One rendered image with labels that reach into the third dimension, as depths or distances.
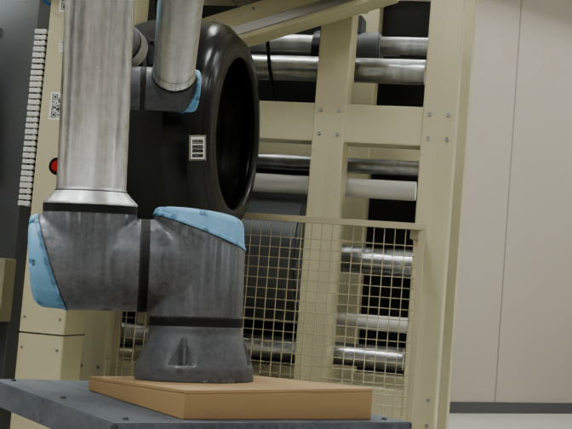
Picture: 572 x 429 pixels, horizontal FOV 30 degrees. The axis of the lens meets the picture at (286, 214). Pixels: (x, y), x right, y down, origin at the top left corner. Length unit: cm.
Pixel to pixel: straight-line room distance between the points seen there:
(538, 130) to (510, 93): 40
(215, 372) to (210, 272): 15
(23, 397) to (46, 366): 115
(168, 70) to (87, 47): 45
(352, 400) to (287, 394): 12
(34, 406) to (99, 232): 28
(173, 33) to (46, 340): 110
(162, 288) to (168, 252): 6
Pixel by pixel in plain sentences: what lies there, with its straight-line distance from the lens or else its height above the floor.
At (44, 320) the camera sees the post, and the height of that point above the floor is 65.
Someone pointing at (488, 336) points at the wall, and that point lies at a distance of 797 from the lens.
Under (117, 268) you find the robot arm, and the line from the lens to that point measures 166.
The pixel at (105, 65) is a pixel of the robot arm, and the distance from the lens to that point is 170.
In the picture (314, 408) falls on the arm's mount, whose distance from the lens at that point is 160.
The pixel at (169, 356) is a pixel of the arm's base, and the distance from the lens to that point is 166.
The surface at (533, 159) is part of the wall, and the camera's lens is 829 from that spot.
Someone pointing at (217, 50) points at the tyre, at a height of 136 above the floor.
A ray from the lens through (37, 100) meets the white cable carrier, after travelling 294.
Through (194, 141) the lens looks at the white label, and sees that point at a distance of 255.
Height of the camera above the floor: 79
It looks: 4 degrees up
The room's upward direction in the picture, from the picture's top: 5 degrees clockwise
